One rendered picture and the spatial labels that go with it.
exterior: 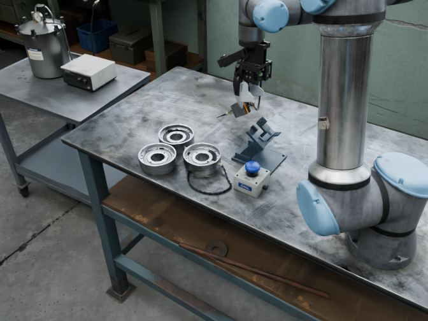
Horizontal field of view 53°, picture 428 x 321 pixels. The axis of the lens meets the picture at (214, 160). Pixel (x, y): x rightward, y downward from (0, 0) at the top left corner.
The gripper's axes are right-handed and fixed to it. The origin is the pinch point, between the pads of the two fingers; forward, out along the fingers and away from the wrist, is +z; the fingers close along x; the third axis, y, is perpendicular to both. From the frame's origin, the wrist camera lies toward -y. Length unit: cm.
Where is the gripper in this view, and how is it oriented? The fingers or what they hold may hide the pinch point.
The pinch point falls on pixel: (243, 102)
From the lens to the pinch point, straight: 132.3
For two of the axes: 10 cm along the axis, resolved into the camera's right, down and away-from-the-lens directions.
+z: 0.1, 8.3, 5.6
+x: 6.2, -4.4, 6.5
